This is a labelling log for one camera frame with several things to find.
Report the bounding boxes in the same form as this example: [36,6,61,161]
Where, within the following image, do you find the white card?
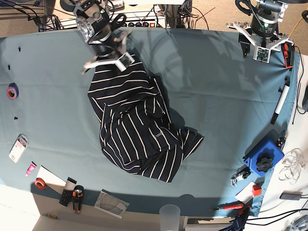
[235,182,256,204]

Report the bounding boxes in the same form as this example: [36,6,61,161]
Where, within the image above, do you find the plastic blister pack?
[9,134,29,163]

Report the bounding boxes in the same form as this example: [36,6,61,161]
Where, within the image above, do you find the teal table cloth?
[0,28,299,216]

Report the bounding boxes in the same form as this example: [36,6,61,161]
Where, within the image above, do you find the metal carabiner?
[231,167,251,187]

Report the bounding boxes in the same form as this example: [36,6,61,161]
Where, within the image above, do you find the orange black clamp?
[282,42,295,69]

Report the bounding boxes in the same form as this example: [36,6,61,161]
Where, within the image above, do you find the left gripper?
[226,22,294,63]

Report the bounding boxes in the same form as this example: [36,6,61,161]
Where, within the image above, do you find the blue box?
[243,135,285,178]

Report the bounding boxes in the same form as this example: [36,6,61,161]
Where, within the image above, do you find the orange black pliers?
[72,185,84,214]

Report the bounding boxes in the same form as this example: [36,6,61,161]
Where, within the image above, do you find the red screwdriver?
[210,203,244,211]

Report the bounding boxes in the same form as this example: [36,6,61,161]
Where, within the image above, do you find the white cable bundle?
[278,148,306,185]

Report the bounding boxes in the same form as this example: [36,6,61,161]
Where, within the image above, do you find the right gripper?
[81,30,134,75]

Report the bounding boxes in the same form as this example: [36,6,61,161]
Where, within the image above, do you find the navy white striped t-shirt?
[88,58,203,182]

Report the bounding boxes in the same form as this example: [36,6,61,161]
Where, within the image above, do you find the pink tube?
[26,162,37,177]

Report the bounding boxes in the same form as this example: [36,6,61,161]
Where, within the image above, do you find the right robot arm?
[60,0,135,74]

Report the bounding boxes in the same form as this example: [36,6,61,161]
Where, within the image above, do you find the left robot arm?
[226,0,295,68]

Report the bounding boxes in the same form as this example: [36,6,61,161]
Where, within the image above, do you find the orange tape roll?
[34,178,47,190]

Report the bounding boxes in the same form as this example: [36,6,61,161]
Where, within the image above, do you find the red cube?
[252,184,262,196]

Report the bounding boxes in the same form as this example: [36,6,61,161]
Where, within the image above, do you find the black star knob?
[256,157,273,172]

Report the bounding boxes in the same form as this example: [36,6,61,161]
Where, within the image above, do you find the purple tape roll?
[6,83,19,100]

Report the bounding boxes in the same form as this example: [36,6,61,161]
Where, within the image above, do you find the blue clamp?
[219,205,251,231]

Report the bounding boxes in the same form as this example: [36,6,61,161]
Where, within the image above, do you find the grey adapter box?
[280,192,302,201]

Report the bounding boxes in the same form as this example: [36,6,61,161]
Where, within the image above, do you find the white paper sheet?
[37,166,66,187]

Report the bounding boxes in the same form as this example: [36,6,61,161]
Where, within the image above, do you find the power strip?
[123,21,164,28]

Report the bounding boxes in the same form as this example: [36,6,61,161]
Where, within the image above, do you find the frosted plastic cup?
[159,205,180,231]

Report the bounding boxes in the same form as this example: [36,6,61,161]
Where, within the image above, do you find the black remote control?
[59,177,77,207]

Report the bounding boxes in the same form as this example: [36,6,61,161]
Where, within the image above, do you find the white black marker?
[270,80,290,125]

